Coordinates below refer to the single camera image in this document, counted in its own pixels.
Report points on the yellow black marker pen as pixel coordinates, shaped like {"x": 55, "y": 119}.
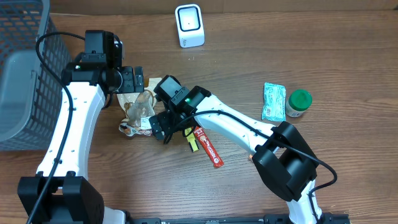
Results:
{"x": 191, "y": 139}

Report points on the teal wet wipes pack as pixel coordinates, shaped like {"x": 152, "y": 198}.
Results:
{"x": 274, "y": 102}

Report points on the grey plastic mesh basket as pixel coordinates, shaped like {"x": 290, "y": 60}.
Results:
{"x": 30, "y": 97}

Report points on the white barcode scanner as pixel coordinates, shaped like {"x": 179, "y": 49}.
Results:
{"x": 189, "y": 25}

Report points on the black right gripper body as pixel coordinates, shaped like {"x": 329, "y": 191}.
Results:
{"x": 160, "y": 125}

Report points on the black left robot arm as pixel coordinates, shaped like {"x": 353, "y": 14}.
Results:
{"x": 59, "y": 192}

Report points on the brown cookie snack bag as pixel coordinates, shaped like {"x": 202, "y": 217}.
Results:
{"x": 138, "y": 108}

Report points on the green lid glass jar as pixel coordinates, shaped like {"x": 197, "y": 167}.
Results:
{"x": 298, "y": 102}

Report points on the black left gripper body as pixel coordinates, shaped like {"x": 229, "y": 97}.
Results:
{"x": 137, "y": 80}

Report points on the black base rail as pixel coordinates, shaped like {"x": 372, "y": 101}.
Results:
{"x": 327, "y": 218}

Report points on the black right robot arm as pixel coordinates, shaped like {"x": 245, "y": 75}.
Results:
{"x": 284, "y": 161}

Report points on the red snack bar wrapper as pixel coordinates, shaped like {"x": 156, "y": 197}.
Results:
{"x": 208, "y": 147}

